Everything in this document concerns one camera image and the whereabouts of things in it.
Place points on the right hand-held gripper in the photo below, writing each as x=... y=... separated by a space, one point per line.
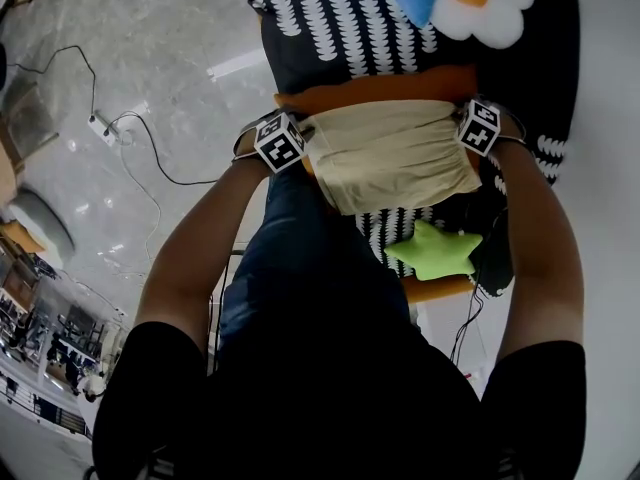
x=480 y=128

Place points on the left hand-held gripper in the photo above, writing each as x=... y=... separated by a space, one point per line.
x=276 y=140

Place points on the beige shorts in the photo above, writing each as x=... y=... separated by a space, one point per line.
x=395 y=155

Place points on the person's left forearm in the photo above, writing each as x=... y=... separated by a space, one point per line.
x=200 y=248

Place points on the person's right forearm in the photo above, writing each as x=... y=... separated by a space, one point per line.
x=540 y=253

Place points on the orange cushion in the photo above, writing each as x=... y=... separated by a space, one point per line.
x=375 y=90

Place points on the white cloud plush pillow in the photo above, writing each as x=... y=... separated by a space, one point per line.
x=490 y=13

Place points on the black white patterned blanket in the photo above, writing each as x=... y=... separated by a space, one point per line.
x=400 y=43

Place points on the person's blue jeans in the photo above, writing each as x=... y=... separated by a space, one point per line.
x=305 y=263

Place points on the green star plush pillow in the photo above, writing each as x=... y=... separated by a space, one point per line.
x=434 y=255

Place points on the white power strip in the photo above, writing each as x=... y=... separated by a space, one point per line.
x=103 y=129

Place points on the grey round stool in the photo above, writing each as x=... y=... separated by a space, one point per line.
x=42 y=220

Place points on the person's black shirt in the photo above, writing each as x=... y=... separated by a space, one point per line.
x=340 y=398

